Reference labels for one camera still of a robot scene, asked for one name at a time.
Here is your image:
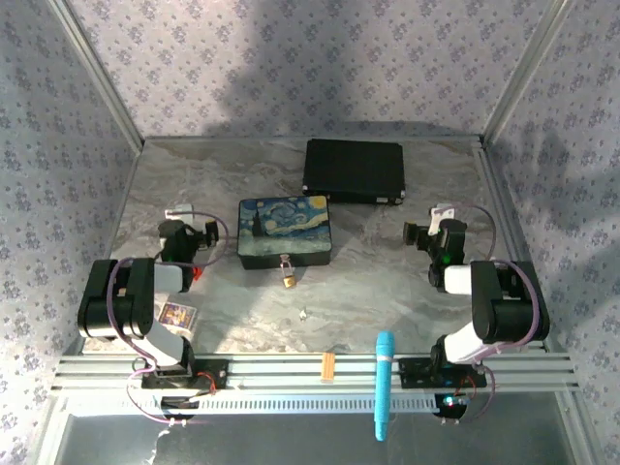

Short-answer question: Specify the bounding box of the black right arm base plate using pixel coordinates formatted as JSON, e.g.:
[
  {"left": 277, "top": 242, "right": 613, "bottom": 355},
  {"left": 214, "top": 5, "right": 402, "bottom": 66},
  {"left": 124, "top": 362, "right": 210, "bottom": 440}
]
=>
[{"left": 397, "top": 356, "right": 488, "bottom": 389}]

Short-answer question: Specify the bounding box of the small picture card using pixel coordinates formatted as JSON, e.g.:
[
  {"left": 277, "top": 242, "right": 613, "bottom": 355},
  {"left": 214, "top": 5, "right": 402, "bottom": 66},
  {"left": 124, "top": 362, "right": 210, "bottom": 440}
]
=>
[{"left": 157, "top": 299, "right": 199, "bottom": 332}]

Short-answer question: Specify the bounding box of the black rectangular case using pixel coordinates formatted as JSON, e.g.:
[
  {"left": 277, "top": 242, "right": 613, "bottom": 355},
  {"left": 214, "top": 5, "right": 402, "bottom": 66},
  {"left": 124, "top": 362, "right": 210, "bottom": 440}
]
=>
[{"left": 301, "top": 139, "right": 407, "bottom": 207}]

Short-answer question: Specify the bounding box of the blue toy microphone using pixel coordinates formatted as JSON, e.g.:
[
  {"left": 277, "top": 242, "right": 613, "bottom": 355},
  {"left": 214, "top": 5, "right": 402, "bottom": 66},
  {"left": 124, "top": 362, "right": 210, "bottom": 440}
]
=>
[{"left": 372, "top": 330, "right": 397, "bottom": 442}]

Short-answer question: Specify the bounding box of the black bracket under left base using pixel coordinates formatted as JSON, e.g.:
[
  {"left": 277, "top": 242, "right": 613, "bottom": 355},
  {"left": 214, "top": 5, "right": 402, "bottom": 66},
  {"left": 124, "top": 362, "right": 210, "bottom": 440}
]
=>
[{"left": 161, "top": 395, "right": 199, "bottom": 420}]

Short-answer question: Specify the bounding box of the aluminium corner post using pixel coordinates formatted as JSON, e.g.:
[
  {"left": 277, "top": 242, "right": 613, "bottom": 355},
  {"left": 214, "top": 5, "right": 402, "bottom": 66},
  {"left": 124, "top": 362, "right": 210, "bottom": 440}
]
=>
[
  {"left": 479, "top": 0, "right": 573, "bottom": 149},
  {"left": 47, "top": 0, "right": 145, "bottom": 152}
]

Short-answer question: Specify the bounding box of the small brass padlock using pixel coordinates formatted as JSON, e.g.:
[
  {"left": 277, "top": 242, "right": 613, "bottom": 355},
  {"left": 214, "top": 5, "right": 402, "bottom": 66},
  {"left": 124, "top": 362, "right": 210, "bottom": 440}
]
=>
[{"left": 279, "top": 254, "right": 298, "bottom": 291}]

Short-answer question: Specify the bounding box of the black bracket with status light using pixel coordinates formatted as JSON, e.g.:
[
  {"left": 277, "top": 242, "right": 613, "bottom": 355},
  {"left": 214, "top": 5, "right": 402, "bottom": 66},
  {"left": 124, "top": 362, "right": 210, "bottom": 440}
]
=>
[{"left": 434, "top": 392, "right": 470, "bottom": 420}]

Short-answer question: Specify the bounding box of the white slotted cable duct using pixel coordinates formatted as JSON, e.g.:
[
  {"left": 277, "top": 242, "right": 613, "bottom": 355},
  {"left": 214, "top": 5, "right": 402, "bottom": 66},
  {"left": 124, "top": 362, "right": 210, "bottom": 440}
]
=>
[{"left": 128, "top": 392, "right": 440, "bottom": 417}]

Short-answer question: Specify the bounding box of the starry night painted box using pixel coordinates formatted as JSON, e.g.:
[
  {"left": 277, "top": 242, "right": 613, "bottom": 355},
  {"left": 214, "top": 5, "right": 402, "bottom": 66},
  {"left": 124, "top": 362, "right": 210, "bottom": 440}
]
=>
[{"left": 236, "top": 195, "right": 334, "bottom": 271}]

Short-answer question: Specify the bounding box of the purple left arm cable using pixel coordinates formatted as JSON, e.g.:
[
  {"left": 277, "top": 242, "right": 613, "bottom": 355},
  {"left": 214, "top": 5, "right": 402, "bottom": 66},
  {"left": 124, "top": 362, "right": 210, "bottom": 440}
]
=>
[{"left": 107, "top": 210, "right": 232, "bottom": 430}]

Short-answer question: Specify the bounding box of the aluminium side rail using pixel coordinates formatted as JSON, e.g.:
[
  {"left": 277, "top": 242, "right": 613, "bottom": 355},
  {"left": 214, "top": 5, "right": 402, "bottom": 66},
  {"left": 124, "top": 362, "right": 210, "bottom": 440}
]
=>
[{"left": 477, "top": 139, "right": 551, "bottom": 353}]

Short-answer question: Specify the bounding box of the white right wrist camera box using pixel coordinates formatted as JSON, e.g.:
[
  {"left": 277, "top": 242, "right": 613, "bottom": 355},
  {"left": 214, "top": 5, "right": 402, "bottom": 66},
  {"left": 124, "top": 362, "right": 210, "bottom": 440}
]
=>
[{"left": 429, "top": 202, "right": 459, "bottom": 233}]

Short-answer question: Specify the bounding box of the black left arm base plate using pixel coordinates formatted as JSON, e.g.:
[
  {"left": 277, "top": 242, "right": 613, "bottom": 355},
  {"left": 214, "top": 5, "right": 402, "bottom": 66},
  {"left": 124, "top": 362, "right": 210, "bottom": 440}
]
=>
[{"left": 139, "top": 358, "right": 230, "bottom": 391}]

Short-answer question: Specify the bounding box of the aluminium mounting rail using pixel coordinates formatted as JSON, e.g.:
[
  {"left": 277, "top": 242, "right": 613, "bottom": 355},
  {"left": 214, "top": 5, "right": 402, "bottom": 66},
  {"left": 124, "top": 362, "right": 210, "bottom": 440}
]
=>
[{"left": 50, "top": 353, "right": 580, "bottom": 394}]

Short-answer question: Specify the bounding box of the grey metal sheet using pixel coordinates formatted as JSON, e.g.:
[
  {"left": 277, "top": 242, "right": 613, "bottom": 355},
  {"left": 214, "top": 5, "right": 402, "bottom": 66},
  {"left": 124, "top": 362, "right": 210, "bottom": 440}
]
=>
[{"left": 41, "top": 391, "right": 590, "bottom": 465}]

